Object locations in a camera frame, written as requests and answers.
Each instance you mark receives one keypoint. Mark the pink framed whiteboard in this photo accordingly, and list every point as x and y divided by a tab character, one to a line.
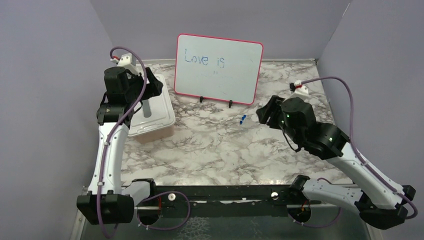
217	68

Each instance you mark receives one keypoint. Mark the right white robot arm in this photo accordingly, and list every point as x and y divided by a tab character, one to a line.
379	201

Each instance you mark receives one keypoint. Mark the white plastic bin lid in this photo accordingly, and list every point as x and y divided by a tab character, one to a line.
154	113

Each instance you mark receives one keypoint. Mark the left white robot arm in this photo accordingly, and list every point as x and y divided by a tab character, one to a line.
106	201

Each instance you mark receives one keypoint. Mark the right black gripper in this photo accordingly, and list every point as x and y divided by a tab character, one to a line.
272	109

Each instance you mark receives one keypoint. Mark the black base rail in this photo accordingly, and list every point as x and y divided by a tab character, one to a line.
215	201

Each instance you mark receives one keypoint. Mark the pink plastic bin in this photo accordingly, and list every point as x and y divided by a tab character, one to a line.
155	135

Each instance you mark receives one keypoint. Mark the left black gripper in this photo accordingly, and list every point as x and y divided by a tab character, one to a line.
154	88

